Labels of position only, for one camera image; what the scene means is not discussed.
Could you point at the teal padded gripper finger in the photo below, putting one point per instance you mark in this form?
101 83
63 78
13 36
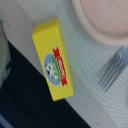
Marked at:
4 55

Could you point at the yellow butter box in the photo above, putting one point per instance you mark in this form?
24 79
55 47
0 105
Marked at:
51 51

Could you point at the round wooden plate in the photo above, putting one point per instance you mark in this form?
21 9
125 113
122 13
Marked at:
104 20

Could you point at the toy fork wooden handle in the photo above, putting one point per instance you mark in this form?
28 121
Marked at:
117 65

